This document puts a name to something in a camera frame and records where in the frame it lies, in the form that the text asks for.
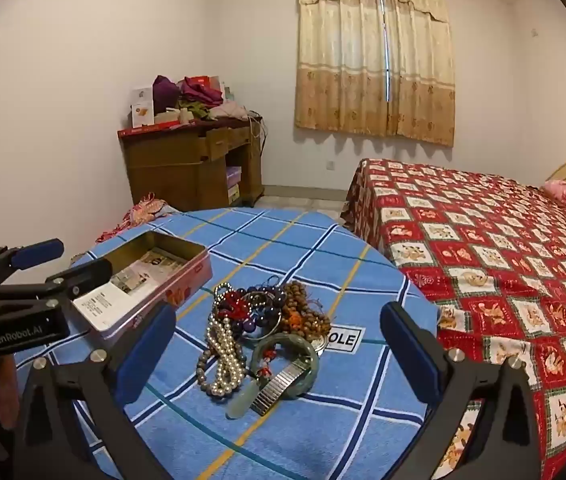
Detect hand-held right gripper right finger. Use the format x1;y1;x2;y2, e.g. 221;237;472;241
380;301;554;480

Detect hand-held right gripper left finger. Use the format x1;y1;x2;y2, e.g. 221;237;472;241
13;302;178;480

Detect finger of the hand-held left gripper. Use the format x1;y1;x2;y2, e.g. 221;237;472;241
0;239;65;288
0;257;114;312

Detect grey bead bracelet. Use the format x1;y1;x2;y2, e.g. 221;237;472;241
195;349;250;402

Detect white pearl necklace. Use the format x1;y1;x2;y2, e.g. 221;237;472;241
205;316;248;396

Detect rectangular metal tin box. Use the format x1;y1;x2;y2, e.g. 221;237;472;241
72;231;214;347

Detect red knot ornament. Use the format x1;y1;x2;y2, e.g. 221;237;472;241
223;290;254;322

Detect pale jade pendant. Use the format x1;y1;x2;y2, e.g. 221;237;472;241
225;366;272;419

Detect purple bead bracelet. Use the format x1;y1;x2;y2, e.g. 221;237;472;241
235;284;290;335

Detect green jade bangle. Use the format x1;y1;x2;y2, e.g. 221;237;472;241
250;335;322;402

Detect thin silver bangle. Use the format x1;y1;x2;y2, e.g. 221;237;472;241
239;289;284;342

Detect metal band wristwatch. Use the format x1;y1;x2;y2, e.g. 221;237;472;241
250;335;332;417

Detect white paper sheet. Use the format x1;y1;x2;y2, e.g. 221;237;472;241
73;282;131;333

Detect printed paper leaflet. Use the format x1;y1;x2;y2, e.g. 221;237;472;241
113;247;190;295

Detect heap of colourful clothes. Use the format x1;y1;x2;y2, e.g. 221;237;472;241
97;191;180;244

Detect brown wooden desk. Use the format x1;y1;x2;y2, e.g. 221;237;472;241
118;115;266;214

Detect red patterned bed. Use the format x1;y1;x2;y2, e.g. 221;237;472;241
340;157;566;480

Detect blue plaid tablecloth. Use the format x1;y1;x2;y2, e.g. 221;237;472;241
13;207;441;480

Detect flat red box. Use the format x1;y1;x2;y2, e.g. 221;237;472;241
118;110;198;138

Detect stacked boxes under desk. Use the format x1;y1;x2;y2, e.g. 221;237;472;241
225;165;242;207

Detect white printed carton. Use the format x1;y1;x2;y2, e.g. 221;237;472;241
130;85;156;130

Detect pile of clothes on desk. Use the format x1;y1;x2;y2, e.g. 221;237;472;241
153;74;250;124

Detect beige patterned curtain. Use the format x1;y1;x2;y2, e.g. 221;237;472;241
294;0;456;149

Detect metallic bead bracelet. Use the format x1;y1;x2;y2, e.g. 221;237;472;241
210;282;238;322

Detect brown wooden bead necklace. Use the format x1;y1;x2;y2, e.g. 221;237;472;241
280;280;332;337

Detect hanging cables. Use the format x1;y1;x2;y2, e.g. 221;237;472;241
247;109;270;147

